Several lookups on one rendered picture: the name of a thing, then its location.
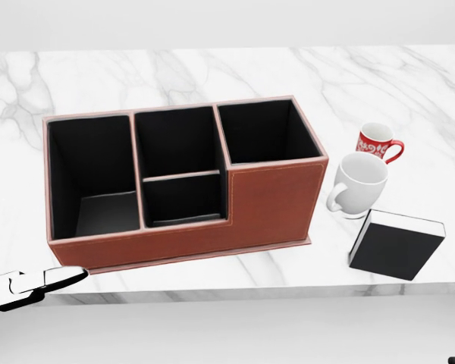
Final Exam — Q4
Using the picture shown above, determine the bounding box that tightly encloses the red-brown desk caddy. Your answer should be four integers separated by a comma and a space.
42, 95, 330, 275

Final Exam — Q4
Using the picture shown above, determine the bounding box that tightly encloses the white mug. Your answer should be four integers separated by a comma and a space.
325, 152, 389, 221

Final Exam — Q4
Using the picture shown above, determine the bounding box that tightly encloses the red patterned mug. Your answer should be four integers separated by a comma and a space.
355, 121, 406, 165

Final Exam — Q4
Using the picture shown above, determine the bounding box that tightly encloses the black book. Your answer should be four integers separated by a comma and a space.
348, 209, 447, 282

